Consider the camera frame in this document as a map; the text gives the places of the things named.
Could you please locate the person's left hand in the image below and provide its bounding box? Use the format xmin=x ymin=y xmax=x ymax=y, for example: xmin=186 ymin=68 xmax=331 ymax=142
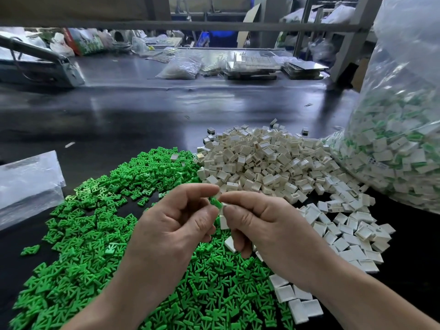
xmin=124 ymin=183 xmax=221 ymax=303

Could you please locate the person's right hand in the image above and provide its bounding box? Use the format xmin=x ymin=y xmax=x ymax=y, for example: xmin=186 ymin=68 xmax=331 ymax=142
xmin=219 ymin=191 xmax=339 ymax=294

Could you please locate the pile of white plastic caps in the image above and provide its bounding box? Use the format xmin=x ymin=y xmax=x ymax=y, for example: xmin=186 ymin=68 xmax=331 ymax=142
xmin=196 ymin=123 xmax=396 ymax=324

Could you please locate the pile of green plastic clips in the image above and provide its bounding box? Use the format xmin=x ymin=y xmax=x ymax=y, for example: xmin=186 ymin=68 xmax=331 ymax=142
xmin=10 ymin=148 xmax=297 ymax=330

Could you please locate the clear plastic bag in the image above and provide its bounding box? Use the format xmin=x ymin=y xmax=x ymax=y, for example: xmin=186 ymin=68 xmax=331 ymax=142
xmin=326 ymin=0 xmax=440 ymax=214

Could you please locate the person's left forearm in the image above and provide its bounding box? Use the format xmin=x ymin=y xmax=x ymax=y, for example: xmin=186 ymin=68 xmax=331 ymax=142
xmin=60 ymin=271 xmax=162 ymax=330

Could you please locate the small clear bag of parts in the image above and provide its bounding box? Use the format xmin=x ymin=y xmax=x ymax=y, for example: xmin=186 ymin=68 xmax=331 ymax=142
xmin=157 ymin=57 xmax=203 ymax=80

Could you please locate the stack of clear flat bags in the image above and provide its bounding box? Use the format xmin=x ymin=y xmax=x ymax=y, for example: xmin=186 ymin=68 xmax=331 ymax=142
xmin=0 ymin=150 xmax=66 ymax=231

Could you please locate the dark flat tray stack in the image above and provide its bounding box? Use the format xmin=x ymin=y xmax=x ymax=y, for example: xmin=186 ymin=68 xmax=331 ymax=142
xmin=283 ymin=60 xmax=330 ymax=80

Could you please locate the blue crate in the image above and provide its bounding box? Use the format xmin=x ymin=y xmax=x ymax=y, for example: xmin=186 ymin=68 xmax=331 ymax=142
xmin=198 ymin=31 xmax=238 ymax=49

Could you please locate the grey heat sealer machine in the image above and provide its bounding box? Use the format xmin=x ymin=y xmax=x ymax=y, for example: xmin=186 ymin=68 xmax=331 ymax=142
xmin=0 ymin=34 xmax=85 ymax=88

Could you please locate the grey metal horizontal bar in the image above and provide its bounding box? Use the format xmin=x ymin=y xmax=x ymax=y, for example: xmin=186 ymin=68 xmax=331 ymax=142
xmin=0 ymin=20 xmax=372 ymax=33

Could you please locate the grey metal slanted post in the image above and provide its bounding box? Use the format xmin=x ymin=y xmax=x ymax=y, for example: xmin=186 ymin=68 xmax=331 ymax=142
xmin=329 ymin=0 xmax=385 ymax=87

